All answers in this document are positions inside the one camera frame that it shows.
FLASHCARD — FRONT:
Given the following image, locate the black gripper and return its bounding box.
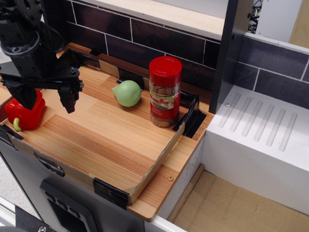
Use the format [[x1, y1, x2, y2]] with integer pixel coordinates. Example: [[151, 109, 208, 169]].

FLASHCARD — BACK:
[[0, 49, 84, 114]]

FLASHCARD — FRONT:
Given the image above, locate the basil bottle red lid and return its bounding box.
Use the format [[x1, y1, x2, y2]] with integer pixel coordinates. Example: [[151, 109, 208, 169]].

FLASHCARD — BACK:
[[148, 56, 183, 129]]

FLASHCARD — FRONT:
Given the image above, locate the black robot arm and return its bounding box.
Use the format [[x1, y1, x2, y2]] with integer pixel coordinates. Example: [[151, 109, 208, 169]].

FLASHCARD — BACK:
[[0, 0, 84, 113]]

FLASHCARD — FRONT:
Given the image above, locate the cardboard fence with black tape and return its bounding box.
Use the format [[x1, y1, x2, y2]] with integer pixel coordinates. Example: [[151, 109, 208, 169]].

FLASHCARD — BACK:
[[0, 48, 208, 210]]

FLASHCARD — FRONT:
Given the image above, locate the red bell pepper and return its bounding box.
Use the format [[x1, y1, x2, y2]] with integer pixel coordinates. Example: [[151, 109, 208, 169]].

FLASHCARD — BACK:
[[4, 89, 45, 132]]

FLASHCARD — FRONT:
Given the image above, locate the green onion toy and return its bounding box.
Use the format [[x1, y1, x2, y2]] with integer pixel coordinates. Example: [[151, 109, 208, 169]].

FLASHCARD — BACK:
[[112, 80, 141, 107]]

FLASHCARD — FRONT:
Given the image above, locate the white sink drainboard unit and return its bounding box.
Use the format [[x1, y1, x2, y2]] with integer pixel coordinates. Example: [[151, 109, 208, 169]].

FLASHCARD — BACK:
[[202, 86, 309, 214]]

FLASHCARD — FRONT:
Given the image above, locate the dark grey vertical post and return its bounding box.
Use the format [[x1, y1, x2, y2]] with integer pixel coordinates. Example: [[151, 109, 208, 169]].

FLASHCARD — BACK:
[[209, 0, 253, 114]]

